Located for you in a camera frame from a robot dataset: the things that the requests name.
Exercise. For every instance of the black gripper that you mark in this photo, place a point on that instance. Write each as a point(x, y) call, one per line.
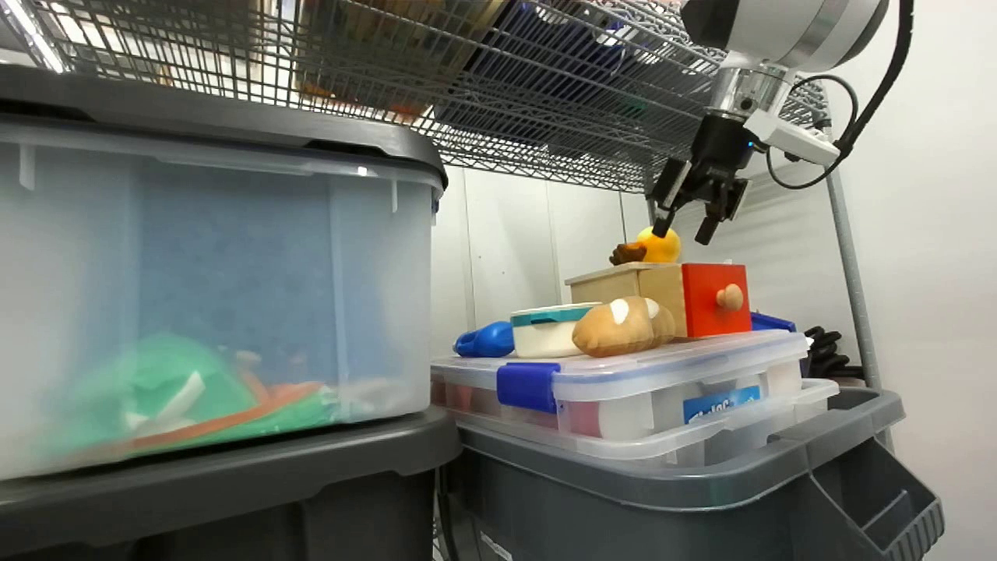
point(717, 165)

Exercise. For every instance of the yellow plushie with brown end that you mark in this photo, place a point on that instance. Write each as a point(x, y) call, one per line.
point(657, 247)

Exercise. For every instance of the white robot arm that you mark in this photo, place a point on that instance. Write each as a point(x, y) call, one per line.
point(799, 27)

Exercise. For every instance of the bread loaf plushie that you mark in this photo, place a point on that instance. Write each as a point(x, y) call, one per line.
point(612, 331)

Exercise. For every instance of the white bowl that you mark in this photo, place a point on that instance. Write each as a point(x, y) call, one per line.
point(547, 337)

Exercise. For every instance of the wooden box with red front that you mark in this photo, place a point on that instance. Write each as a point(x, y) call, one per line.
point(717, 299)

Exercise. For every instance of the dark blue bin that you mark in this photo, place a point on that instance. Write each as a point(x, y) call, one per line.
point(582, 64)

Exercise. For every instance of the clear container with blue latches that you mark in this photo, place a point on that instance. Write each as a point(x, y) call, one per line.
point(625, 389)

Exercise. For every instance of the flat clear plastic container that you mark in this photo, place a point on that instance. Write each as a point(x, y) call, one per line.
point(748, 432)

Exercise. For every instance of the grey storage tote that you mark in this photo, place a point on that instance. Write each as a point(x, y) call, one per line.
point(644, 509)

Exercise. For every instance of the brown box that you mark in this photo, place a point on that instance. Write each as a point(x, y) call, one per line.
point(395, 41)

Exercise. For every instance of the large clear tote grey lid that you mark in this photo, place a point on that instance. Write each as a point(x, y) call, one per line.
point(228, 268)

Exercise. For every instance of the green cloth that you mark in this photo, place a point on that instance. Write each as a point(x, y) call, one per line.
point(157, 392)

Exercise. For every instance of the dark grey tote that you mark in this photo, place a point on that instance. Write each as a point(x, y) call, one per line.
point(207, 509)

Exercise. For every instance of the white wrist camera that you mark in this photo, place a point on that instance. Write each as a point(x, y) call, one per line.
point(796, 139)

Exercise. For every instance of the metal shelf post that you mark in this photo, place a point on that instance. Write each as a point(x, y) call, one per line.
point(848, 281)

